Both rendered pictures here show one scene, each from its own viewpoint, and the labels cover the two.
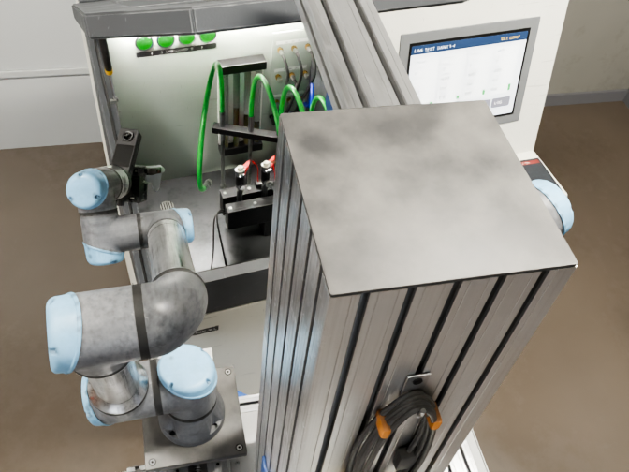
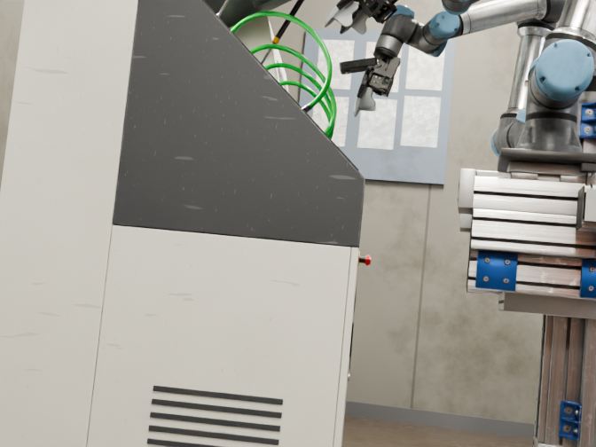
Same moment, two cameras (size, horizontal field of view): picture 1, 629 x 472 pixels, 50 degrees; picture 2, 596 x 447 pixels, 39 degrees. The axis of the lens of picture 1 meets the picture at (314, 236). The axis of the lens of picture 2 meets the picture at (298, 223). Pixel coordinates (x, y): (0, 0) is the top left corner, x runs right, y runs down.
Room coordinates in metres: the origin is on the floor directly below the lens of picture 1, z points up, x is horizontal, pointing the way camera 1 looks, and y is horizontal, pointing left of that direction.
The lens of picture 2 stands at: (0.17, 2.15, 0.68)
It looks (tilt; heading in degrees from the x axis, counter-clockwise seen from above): 5 degrees up; 301
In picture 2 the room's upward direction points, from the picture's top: 6 degrees clockwise
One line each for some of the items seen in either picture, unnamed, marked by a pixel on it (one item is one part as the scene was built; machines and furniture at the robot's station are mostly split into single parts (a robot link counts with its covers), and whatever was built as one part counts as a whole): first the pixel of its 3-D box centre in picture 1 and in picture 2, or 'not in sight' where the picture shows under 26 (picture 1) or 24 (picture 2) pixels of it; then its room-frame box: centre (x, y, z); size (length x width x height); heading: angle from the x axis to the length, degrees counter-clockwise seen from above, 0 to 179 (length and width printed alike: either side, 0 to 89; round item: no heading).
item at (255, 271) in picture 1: (260, 279); not in sight; (1.19, 0.14, 0.87); 0.62 x 0.04 x 0.16; 116
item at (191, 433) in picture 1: (191, 405); (549, 138); (0.66, 0.22, 1.09); 0.15 x 0.15 x 0.10
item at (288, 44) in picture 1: (291, 76); not in sight; (1.75, 0.15, 1.20); 0.13 x 0.03 x 0.31; 116
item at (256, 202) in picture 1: (275, 206); not in sight; (1.46, 0.14, 0.91); 0.34 x 0.10 x 0.15; 116
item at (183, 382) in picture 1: (184, 380); (553, 88); (0.66, 0.22, 1.20); 0.13 x 0.12 x 0.14; 111
